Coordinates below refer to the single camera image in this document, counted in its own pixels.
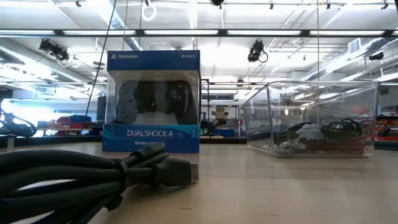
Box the black USB-C cable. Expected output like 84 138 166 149
277 121 312 139
320 118 363 140

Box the black-white braided USB-C cable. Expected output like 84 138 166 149
274 139 304 157

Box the white USB-C cable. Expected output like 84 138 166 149
295 123 325 141

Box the red braided USB-C cable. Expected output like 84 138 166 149
306 134 369 155

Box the brown cardboard box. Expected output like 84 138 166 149
215 107 229 120

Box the blue background bin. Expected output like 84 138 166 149
213 129 235 138

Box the blue DualShock 4 retail box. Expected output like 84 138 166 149
102 50 201 154

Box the black game controller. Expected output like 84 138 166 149
115 80 198 125

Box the dark monitor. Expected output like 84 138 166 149
96 95 107 122

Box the clear acrylic bin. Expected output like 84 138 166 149
241 80 380 159

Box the red storage shelf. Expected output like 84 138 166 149
374 114 398 142

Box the black overhead hanging camera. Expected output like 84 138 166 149
248 39 269 63

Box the black horizontal frame beam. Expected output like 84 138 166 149
0 29 398 38

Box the white looped hanging cable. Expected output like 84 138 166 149
141 1 158 22

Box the black hanging cable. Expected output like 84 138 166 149
81 0 118 133

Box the thick black bundled USB cable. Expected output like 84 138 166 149
0 142 200 224

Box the black ceiling-mounted camera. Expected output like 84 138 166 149
39 39 70 62

